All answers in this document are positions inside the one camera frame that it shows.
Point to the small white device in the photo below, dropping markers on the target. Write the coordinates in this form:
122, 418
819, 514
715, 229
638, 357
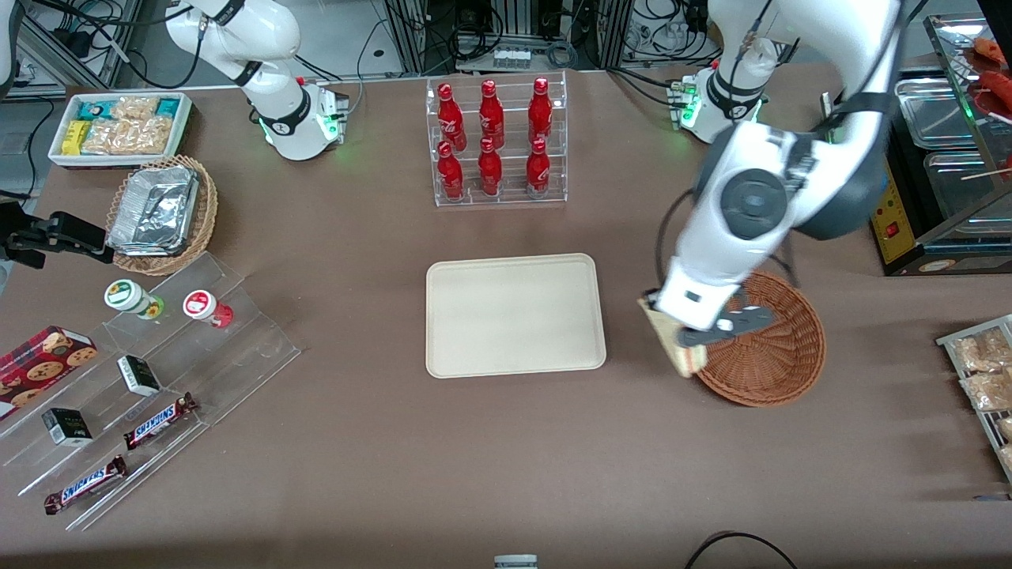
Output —
515, 563

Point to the red lid cup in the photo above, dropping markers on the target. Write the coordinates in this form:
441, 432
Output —
202, 305

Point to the Snickers chocolate bar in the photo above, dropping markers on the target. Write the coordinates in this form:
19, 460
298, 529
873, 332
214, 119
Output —
158, 421
85, 484

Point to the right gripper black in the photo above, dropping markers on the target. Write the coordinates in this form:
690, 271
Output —
41, 234

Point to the red cola bottle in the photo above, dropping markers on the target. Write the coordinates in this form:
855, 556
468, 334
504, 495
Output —
451, 118
492, 117
538, 171
451, 175
490, 172
540, 114

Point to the light wicker basket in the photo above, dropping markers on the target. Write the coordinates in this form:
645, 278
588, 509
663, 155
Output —
204, 213

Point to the green lid cup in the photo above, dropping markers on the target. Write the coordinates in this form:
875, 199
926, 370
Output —
126, 296

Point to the red cookie box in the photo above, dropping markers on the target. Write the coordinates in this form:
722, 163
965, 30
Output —
39, 367

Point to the aluminium foil tray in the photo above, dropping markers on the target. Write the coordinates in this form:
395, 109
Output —
154, 209

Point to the clear acrylic stepped display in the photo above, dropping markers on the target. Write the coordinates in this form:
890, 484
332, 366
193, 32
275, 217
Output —
237, 356

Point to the red sausage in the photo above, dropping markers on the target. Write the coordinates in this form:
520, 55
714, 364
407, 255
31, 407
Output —
998, 87

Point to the black food warmer cabinet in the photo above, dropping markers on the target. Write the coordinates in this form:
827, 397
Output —
897, 237

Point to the triangle sandwich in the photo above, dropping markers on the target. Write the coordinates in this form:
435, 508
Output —
684, 362

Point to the yellow snack packet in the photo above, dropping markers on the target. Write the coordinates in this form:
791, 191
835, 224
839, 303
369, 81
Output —
75, 137

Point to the small black box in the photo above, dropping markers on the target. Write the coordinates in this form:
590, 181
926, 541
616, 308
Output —
67, 427
139, 376

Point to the clear cracker bag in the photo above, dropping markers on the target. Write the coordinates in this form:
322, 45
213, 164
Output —
134, 107
107, 137
150, 136

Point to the teal snack packet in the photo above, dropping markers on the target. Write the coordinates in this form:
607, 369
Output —
91, 108
168, 106

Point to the white power strip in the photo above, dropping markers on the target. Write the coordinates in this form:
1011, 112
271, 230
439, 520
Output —
511, 58

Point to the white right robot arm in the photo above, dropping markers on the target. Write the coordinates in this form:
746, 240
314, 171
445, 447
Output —
269, 47

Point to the steel warmer pan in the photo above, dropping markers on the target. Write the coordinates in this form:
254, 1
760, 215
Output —
937, 114
964, 190

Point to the clear pastry bag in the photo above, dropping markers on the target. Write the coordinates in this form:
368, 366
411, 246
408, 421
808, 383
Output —
988, 391
980, 352
1007, 457
1006, 428

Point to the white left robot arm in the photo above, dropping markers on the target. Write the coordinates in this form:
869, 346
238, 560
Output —
727, 253

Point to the orange sausage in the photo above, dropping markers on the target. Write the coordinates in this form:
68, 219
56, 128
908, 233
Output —
992, 49

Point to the clear acrylic bottle rack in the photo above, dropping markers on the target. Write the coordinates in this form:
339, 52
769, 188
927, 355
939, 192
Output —
510, 201

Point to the cream plastic tray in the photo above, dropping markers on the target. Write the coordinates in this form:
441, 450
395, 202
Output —
514, 316

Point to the white snack bin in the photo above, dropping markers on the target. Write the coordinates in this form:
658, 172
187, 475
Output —
183, 126

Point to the brown wicker basket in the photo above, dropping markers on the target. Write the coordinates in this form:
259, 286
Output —
775, 363

